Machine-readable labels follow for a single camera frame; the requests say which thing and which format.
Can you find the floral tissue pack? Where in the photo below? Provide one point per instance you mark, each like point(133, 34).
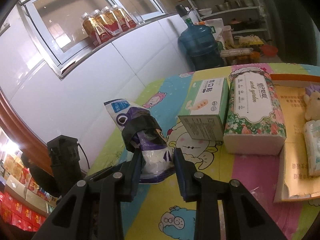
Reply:
point(255, 122)

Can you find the orange cardboard tray box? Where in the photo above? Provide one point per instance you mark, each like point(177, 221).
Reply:
point(294, 181)

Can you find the metal kitchen shelf rack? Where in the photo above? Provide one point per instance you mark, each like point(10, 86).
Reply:
point(246, 17)

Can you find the oil bottles on sill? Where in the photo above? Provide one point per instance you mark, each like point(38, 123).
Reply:
point(107, 23)

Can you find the plush bunny purple dress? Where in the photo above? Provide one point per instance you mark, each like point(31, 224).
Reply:
point(312, 101)

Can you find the red plastic basin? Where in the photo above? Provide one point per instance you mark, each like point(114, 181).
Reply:
point(269, 51)

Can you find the white green wipes pack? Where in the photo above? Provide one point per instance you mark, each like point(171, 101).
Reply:
point(312, 142)

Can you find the colourful cartoon bed sheet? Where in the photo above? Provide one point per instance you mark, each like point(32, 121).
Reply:
point(150, 214)

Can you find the blue water jug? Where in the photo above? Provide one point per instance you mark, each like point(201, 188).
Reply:
point(198, 43)

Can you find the dark grey refrigerator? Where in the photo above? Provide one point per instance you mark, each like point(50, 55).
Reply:
point(293, 32)

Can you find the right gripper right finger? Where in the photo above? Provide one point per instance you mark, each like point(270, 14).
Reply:
point(244, 217)

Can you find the green white mask box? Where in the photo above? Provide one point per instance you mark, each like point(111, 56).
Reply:
point(204, 111)

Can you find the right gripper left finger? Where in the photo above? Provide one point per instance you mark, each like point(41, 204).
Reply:
point(92, 207)

